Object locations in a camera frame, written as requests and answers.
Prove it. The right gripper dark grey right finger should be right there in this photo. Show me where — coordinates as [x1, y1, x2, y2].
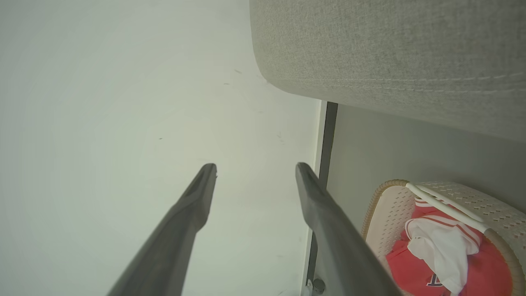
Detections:
[295, 162, 403, 296]

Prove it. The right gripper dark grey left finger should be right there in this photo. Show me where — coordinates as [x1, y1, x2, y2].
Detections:
[107, 163, 218, 296]

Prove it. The red cloth garment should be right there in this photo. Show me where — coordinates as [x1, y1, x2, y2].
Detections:
[385, 197, 514, 296]

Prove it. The white garment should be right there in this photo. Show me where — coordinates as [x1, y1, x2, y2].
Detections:
[405, 217, 481, 296]

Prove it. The grey upholstered seat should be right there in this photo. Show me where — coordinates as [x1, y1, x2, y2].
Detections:
[249, 0, 526, 143]

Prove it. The small grey caster wheel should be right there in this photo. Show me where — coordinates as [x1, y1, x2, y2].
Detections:
[302, 278, 326, 296]

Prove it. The cream laundry basket brown rim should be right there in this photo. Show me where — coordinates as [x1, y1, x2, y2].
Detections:
[362, 179, 526, 296]

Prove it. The dark skirting strip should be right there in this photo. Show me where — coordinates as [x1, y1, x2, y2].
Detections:
[306, 102, 339, 284]

